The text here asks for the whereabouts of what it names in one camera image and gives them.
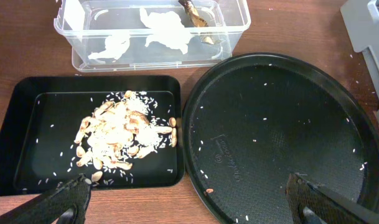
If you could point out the clear plastic bin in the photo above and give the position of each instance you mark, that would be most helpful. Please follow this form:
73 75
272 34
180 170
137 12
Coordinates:
86 24

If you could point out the pile of food scraps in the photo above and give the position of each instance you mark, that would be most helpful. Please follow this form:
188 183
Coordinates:
123 127

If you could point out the round black tray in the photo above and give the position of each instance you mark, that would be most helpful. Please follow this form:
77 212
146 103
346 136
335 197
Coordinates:
254 119

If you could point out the rectangular black tray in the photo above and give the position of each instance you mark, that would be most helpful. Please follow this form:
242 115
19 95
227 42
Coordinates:
37 148

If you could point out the small crumpled white tissue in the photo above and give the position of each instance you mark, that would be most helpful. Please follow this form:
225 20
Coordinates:
115 47

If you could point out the grey dishwasher rack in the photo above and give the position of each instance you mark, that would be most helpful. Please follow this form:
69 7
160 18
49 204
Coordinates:
361 18

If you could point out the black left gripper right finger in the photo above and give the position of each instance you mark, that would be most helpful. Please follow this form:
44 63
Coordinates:
314 203

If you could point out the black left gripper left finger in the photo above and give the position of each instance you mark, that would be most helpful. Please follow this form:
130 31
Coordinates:
66 203

